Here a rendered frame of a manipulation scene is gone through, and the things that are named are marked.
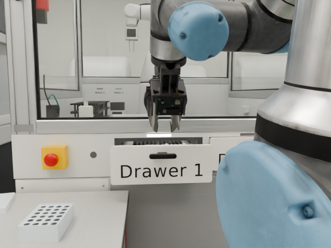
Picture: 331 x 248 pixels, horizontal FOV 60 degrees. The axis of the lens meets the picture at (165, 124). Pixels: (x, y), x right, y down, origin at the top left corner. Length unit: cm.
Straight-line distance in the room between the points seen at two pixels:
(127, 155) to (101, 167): 18
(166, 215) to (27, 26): 75
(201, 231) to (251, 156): 90
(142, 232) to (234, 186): 86
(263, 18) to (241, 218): 33
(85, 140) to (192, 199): 41
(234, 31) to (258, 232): 31
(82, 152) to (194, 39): 66
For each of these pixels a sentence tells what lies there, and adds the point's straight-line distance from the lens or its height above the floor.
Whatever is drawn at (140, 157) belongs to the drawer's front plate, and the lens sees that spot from 81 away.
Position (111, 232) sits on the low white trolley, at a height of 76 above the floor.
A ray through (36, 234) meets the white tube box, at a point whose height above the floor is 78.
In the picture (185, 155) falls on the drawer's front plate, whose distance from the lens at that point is 82.
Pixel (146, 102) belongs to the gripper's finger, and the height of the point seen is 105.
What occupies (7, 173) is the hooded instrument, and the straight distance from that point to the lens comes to 188.
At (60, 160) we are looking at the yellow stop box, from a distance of 95.
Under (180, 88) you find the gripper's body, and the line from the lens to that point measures 59.
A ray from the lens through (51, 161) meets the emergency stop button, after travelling 93.
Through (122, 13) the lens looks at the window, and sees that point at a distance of 99.
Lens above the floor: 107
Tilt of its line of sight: 6 degrees down
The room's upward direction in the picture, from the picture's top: straight up
